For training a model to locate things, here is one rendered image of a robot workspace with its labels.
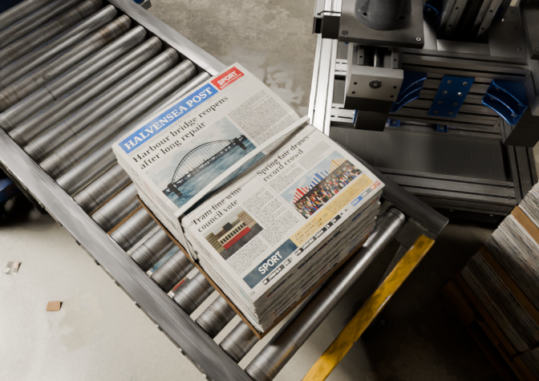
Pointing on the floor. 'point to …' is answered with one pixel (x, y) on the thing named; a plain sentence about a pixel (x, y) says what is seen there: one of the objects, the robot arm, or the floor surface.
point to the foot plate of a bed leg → (371, 328)
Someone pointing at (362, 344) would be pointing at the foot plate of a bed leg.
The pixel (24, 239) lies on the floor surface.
